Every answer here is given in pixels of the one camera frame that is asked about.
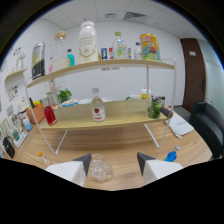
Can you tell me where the yellow snack bag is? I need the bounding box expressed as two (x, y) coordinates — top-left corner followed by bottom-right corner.
(139, 33), (162, 62)

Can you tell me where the large white milk bottle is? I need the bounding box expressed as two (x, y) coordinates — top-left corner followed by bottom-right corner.
(77, 20), (99, 64)

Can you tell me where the wooden wall shelf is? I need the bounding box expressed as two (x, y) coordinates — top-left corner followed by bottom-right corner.
(4, 68), (28, 84)

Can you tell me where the white and blue cup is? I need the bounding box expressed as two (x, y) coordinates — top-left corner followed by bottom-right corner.
(22, 116), (33, 132)

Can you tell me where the green potted plant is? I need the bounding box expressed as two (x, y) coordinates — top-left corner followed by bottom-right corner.
(57, 88), (73, 104)

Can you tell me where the blue rimmed bowl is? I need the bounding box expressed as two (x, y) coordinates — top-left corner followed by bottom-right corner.
(61, 98), (79, 108)

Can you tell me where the black armchair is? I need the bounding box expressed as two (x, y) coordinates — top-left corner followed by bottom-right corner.
(189, 101), (224, 160)

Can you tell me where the black kettle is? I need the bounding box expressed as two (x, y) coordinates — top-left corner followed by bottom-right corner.
(2, 136), (16, 159)

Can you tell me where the small pink bottle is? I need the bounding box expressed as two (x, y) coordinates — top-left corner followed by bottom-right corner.
(48, 56), (54, 74)

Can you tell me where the clear glass with ice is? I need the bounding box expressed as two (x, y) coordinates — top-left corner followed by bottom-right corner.
(89, 153), (114, 183)

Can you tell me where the clear bottle green cap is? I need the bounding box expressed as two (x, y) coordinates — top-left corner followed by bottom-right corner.
(112, 31), (128, 60)

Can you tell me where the white kitchen scale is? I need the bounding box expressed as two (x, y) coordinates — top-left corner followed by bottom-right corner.
(12, 130), (29, 149)

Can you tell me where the white notebook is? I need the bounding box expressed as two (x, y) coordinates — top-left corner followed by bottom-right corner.
(164, 113), (195, 137)

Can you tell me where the two-tier wooden shelf rack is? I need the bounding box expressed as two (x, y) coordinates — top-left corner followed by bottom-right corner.
(22, 57), (178, 156)

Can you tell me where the white bowl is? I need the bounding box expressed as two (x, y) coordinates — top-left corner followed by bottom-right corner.
(78, 97), (93, 105)

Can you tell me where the red liquid glass bottle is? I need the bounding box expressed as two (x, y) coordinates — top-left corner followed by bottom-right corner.
(43, 105), (58, 127)

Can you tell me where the blue liquid bottle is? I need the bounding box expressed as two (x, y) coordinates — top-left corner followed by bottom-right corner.
(163, 144), (182, 163)

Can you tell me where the blue yellow wall poster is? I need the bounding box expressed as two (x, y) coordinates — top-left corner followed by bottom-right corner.
(100, 47), (109, 61)

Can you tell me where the dark cylindrical muddler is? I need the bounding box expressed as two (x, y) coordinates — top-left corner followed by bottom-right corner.
(159, 106), (174, 119)

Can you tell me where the small clear bottle dark cap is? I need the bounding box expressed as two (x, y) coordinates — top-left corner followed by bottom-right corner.
(133, 41), (144, 61)

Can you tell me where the clear bottle red label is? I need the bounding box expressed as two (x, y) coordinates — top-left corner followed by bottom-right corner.
(90, 87), (107, 123)

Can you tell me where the teal liquid bottle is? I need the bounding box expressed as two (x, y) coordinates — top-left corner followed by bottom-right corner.
(66, 48), (76, 67)

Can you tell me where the brown door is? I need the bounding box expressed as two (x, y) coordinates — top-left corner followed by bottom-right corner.
(180, 37), (208, 113)

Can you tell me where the green cup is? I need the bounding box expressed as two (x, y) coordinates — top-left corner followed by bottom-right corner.
(11, 129), (20, 142)

